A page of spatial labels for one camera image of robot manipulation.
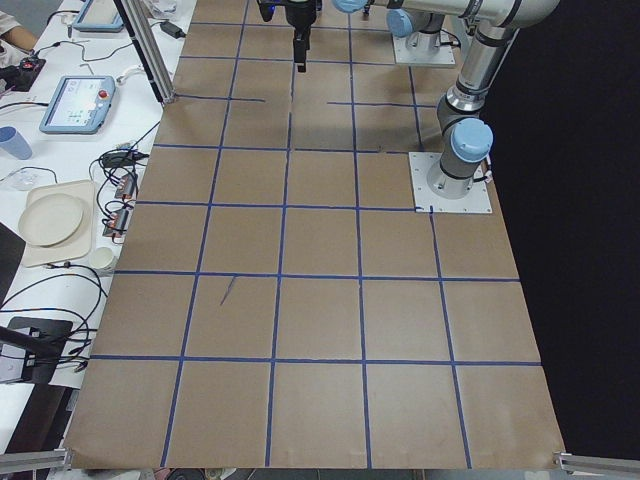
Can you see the left aluminium corner rail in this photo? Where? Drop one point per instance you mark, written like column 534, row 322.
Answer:
column 30, row 461

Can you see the person forearm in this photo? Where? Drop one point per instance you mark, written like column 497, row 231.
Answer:
column 15, row 34

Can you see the beige round plate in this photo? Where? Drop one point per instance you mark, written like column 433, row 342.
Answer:
column 50, row 220

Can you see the near blue teach pendant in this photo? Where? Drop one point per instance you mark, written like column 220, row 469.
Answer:
column 79, row 105

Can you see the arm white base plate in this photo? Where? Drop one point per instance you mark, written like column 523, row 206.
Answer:
column 428, row 50
column 435, row 192

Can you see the blue teach pendant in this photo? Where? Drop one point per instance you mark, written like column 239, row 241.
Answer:
column 79, row 105
column 98, row 16

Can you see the far blue teach pendant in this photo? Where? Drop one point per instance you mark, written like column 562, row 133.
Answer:
column 98, row 16

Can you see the white paper cup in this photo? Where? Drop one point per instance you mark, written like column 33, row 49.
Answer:
column 103, row 260

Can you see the aluminium frame post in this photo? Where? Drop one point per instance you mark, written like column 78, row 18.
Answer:
column 140, row 33

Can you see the aluminium corner rail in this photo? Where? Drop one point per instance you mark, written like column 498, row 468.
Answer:
column 30, row 461
column 597, row 465

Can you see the lower usb hub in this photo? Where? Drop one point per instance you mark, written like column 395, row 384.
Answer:
column 116, row 224

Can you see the upper usb hub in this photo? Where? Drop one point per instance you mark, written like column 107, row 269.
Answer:
column 127, row 186

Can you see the black device with red button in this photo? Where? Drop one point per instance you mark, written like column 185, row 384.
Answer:
column 20, row 78

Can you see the right aluminium corner rail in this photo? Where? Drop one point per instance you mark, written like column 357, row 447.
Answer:
column 597, row 465

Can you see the black power adapter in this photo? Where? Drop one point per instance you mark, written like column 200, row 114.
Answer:
column 172, row 30

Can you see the usb hub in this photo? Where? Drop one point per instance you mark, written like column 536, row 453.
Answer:
column 127, row 186
column 116, row 224

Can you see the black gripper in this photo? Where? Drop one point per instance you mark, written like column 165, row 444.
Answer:
column 299, row 14

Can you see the blue plastic cup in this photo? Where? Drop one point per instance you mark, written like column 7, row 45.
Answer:
column 13, row 143

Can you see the black camera stand base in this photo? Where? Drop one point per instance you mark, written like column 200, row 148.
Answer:
column 31, row 349

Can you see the clear plastic wrapper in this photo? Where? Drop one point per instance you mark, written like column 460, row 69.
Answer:
column 22, row 179

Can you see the beige tray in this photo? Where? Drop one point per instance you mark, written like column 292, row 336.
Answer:
column 80, row 242

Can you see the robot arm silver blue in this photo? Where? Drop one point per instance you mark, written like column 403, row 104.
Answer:
column 467, row 139
column 404, row 22

